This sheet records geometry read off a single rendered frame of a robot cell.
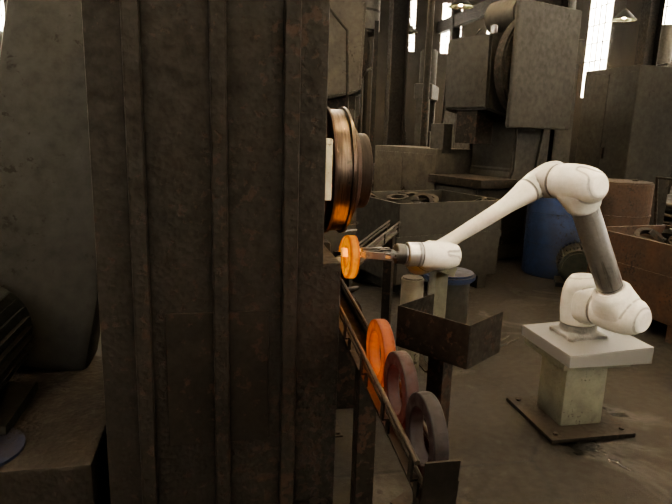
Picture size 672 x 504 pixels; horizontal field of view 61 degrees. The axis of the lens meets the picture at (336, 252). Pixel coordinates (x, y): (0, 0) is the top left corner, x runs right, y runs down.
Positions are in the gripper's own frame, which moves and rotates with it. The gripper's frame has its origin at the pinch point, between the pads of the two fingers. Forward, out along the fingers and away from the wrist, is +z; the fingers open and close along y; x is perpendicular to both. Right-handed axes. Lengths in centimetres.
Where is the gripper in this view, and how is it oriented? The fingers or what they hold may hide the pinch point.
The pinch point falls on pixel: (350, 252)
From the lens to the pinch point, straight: 203.0
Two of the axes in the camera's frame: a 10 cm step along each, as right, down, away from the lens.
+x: 0.8, -9.8, -2.0
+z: -9.8, -0.3, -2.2
